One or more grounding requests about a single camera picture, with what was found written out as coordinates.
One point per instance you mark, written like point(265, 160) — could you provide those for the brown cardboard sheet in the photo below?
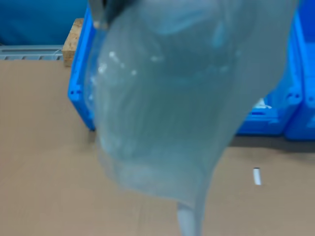
point(49, 172)

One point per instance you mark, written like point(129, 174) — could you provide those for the cork board block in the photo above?
point(72, 41)

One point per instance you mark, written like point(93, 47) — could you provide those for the blue bin with syringe packets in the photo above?
point(78, 73)

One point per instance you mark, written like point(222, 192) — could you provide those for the white printed gauze packet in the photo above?
point(172, 98)

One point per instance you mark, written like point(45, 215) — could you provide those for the blue bin with masks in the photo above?
point(305, 110)

